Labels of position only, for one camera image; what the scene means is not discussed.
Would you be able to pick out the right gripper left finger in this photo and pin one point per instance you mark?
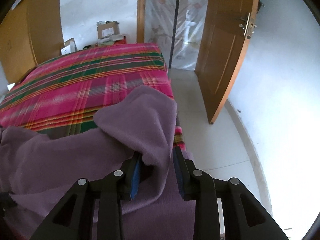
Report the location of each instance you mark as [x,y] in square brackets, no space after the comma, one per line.
[72,217]

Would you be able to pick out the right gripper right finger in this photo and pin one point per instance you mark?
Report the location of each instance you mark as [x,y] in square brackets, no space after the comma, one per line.
[243,215]

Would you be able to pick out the purple fleece garment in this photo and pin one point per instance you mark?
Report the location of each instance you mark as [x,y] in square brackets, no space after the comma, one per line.
[37,171]

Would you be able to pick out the pink plaid bed cover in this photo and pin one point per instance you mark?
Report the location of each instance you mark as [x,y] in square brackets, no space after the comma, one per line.
[59,97]

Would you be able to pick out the white small box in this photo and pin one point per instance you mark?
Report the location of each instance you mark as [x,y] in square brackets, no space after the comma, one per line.
[70,47]

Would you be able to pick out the wooden wardrobe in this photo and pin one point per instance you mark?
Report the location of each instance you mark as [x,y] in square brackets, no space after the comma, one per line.
[31,34]

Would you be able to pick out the red box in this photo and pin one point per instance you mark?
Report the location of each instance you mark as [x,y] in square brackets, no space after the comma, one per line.
[111,41]

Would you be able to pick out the brown cardboard box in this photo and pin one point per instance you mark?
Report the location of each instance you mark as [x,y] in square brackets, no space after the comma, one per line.
[107,28]

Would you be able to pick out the wooden door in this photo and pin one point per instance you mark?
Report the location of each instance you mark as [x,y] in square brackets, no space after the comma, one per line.
[228,28]

